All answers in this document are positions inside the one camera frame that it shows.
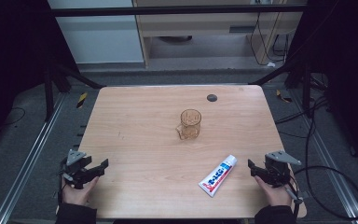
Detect person's left hand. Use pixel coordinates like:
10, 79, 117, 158
61, 175, 101, 207

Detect light wooden desk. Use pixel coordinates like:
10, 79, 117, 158
131, 0, 308, 68

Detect person's right hand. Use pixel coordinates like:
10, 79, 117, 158
254, 175, 294, 207

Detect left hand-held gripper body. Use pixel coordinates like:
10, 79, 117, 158
60, 148, 101, 190

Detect white cabinet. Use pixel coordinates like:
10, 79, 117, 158
47, 0, 145, 65

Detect aluminium floor rail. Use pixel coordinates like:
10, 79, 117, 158
0, 92, 68, 224
288, 89, 358, 224

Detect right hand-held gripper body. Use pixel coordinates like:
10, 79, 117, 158
262, 150, 302, 189

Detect black curtain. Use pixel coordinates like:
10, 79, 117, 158
0, 0, 79, 158
287, 0, 358, 175

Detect black metal stand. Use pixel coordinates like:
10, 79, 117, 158
247, 57, 313, 111
42, 60, 107, 123

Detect thin black floor cable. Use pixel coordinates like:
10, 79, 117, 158
0, 106, 27, 129

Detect black floor cables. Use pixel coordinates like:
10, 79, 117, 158
274, 71, 332, 171

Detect hanging black cables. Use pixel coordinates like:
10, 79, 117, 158
249, 11, 291, 67

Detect white toothpaste tube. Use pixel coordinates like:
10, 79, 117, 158
198, 154, 239, 199

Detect black horizontal frame bar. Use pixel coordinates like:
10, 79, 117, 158
49, 4, 308, 18

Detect clear amber glass cup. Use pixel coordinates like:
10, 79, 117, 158
175, 108, 203, 141

